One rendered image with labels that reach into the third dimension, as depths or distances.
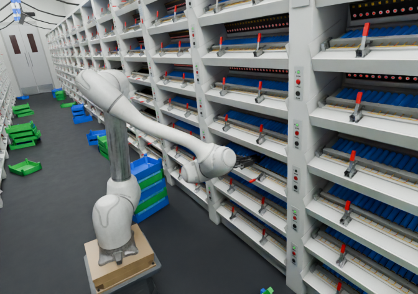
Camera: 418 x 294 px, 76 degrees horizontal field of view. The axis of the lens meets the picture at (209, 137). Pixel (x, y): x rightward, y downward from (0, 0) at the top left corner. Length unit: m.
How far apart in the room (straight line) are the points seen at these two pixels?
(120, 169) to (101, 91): 0.46
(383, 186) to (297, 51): 0.52
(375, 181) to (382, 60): 0.38
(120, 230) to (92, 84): 0.66
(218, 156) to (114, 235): 0.62
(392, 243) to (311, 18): 0.78
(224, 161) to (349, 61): 0.53
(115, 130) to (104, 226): 0.44
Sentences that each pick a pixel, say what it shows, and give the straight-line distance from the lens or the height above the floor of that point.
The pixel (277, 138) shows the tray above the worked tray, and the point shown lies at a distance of 1.28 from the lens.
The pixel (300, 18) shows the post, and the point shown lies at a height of 1.24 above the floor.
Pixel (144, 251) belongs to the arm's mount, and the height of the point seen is 0.28.
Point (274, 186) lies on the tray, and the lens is 1.33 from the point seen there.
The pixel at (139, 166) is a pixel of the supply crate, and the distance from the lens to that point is 2.17.
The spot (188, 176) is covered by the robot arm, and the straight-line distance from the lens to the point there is 1.16.
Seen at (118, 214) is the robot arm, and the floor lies 0.50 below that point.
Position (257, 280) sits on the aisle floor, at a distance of 1.62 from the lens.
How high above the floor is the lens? 1.21
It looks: 20 degrees down
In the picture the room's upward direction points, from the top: 6 degrees counter-clockwise
